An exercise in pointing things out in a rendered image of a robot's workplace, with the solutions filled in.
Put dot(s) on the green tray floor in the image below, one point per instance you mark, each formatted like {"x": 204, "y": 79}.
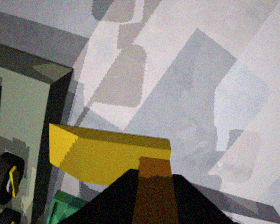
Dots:
{"x": 60, "y": 212}

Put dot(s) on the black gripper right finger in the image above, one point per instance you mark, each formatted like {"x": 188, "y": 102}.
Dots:
{"x": 193, "y": 207}

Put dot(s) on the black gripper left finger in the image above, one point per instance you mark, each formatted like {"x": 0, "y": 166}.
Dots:
{"x": 114, "y": 205}

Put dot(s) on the yellow wedge with orange handle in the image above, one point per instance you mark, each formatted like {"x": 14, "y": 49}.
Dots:
{"x": 99, "y": 157}

